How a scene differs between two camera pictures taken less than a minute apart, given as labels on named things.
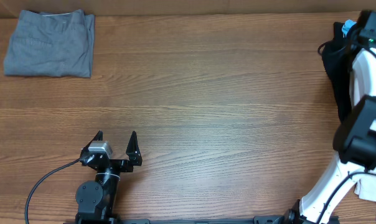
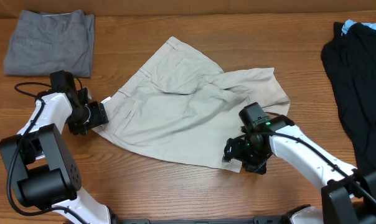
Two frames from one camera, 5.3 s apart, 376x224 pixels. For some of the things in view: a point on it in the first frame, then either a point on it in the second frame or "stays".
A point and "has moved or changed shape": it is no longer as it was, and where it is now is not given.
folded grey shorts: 55,43 stays
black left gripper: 132,151 -> 99,117
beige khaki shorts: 371,188 has moved or changed shape
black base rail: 259,219 stays
